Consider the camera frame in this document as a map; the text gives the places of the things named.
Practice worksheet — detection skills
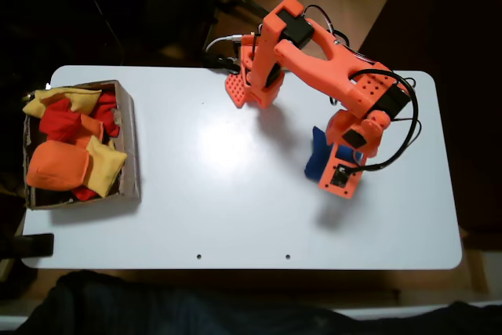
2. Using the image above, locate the large orange bean bag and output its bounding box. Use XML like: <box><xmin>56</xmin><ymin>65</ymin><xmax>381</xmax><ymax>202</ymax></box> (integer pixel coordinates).
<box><xmin>26</xmin><ymin>140</ymin><xmax>91</xmax><ymax>191</ymax></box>

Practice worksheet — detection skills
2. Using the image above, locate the small red bean bag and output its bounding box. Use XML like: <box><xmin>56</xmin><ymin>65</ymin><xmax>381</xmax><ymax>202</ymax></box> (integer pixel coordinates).
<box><xmin>71</xmin><ymin>185</ymin><xmax>99</xmax><ymax>202</ymax></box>

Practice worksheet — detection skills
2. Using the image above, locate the square yellow bean bag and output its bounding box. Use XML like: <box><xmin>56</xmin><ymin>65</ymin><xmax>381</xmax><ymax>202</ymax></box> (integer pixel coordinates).
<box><xmin>84</xmin><ymin>135</ymin><xmax>129</xmax><ymax>198</ymax></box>

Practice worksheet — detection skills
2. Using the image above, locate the dark red bean bag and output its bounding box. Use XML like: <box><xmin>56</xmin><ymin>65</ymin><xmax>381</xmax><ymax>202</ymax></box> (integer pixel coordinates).
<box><xmin>92</xmin><ymin>91</ymin><xmax>121</xmax><ymax>138</ymax></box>

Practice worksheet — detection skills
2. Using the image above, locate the blue bean bag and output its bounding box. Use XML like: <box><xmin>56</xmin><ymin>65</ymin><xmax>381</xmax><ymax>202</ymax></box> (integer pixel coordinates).
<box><xmin>304</xmin><ymin>126</ymin><xmax>366</xmax><ymax>184</ymax></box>

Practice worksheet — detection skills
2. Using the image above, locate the black clamp on table edge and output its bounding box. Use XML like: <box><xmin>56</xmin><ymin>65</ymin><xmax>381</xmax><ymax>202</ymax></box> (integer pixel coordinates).
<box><xmin>0</xmin><ymin>233</ymin><xmax>55</xmax><ymax>260</ymax></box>

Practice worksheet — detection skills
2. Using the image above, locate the white cable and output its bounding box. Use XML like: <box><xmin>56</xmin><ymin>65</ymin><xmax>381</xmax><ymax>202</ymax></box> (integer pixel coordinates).
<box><xmin>205</xmin><ymin>34</ymin><xmax>253</xmax><ymax>54</ymax></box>

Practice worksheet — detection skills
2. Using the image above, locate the long yellow bean bag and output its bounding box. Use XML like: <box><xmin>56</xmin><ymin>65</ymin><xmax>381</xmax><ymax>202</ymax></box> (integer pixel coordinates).
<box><xmin>22</xmin><ymin>87</ymin><xmax>103</xmax><ymax>119</ymax></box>

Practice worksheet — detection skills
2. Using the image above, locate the black base clamp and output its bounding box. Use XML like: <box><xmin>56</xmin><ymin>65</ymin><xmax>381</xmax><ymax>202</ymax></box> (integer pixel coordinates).
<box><xmin>202</xmin><ymin>53</ymin><xmax>241</xmax><ymax>76</ymax></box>

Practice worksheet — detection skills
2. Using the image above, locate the small orange bean bag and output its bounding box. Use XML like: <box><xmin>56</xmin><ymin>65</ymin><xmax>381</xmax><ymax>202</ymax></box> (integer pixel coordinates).
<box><xmin>76</xmin><ymin>113</ymin><xmax>105</xmax><ymax>147</ymax></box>

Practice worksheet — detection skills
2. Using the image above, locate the cardboard box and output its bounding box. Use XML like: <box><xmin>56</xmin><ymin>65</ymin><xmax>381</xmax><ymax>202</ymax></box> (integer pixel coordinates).
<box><xmin>22</xmin><ymin>79</ymin><xmax>142</xmax><ymax>211</ymax></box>

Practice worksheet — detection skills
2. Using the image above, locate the person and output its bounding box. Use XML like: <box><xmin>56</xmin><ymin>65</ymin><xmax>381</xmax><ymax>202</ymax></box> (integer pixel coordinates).
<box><xmin>15</xmin><ymin>270</ymin><xmax>502</xmax><ymax>335</ymax></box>

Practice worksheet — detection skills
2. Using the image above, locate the bright red bean bag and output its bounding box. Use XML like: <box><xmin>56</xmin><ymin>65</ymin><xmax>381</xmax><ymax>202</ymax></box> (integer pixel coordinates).
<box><xmin>38</xmin><ymin>98</ymin><xmax>83</xmax><ymax>144</ymax></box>

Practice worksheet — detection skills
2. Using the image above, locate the black cable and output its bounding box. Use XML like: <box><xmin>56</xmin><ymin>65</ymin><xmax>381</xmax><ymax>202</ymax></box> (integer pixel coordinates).
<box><xmin>329</xmin><ymin>71</ymin><xmax>423</xmax><ymax>173</ymax></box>

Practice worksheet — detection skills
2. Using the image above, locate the orange camera mount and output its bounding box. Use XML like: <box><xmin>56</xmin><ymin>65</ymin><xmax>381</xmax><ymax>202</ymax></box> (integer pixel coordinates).
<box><xmin>318</xmin><ymin>142</ymin><xmax>369</xmax><ymax>199</ymax></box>

